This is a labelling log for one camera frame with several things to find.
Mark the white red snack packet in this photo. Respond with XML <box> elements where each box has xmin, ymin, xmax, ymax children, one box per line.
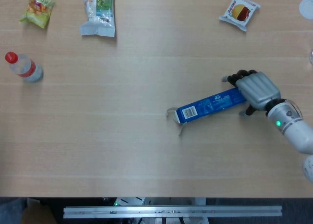
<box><xmin>218</xmin><ymin>0</ymin><xmax>262</xmax><ymax>32</ymax></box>

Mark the white round table grommet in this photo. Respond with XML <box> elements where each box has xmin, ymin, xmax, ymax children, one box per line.
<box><xmin>299</xmin><ymin>0</ymin><xmax>313</xmax><ymax>21</ymax></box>

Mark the blue cookie box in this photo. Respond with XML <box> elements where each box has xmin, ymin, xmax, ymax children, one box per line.
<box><xmin>166</xmin><ymin>87</ymin><xmax>247</xmax><ymax>137</ymax></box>

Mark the white green snack bag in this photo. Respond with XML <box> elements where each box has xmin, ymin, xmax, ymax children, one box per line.
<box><xmin>80</xmin><ymin>0</ymin><xmax>116</xmax><ymax>38</ymax></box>

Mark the aluminium rail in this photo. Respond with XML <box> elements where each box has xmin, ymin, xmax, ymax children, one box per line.
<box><xmin>63</xmin><ymin>205</ymin><xmax>283</xmax><ymax>219</ymax></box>

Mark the red cap water bottle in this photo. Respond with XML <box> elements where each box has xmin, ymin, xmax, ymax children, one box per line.
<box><xmin>4</xmin><ymin>51</ymin><xmax>44</xmax><ymax>83</ymax></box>

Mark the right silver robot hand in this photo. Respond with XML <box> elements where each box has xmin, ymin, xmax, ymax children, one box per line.
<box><xmin>221</xmin><ymin>69</ymin><xmax>282</xmax><ymax>117</ymax></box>

